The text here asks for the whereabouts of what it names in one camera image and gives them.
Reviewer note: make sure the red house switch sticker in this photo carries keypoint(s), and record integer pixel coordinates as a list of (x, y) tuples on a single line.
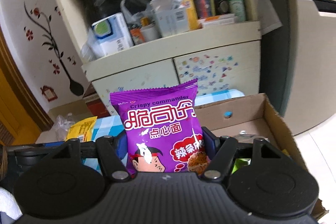
[(49, 93)]

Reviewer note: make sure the wooden door frame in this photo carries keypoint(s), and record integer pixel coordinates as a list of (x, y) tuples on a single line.
[(22, 117)]

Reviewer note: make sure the beige refrigerator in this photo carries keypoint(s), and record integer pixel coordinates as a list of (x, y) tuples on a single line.
[(298, 63)]

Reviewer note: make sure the cream cabinet with stickers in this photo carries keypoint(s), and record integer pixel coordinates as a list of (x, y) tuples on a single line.
[(216, 42)]

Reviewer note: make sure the vase wall decal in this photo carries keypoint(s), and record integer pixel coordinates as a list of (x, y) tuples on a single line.
[(33, 15)]

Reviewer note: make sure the red brown carton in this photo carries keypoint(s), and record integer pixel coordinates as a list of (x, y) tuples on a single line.
[(94, 103)]

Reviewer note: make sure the white blue medicine box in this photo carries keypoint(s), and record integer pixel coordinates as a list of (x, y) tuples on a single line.
[(112, 34)]

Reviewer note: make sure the purple noodle snack bag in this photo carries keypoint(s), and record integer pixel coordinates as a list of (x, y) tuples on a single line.
[(162, 130)]

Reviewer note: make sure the silver foil snack bag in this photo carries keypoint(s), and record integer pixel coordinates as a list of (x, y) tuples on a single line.
[(245, 137)]

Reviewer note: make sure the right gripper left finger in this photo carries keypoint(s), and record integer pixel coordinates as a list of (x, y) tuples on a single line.
[(110, 164)]

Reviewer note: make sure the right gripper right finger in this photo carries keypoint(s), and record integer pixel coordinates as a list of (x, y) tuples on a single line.
[(221, 152)]

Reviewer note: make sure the green snack packet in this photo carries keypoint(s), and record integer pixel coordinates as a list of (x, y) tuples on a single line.
[(239, 163)]

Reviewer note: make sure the cardboard milk box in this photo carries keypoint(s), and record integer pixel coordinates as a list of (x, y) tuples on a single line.
[(275, 188)]

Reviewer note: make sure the yellow snack packet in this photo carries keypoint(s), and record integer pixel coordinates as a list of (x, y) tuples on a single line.
[(82, 130)]

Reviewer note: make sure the clear plastic bag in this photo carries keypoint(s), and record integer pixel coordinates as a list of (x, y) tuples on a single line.
[(62, 125)]

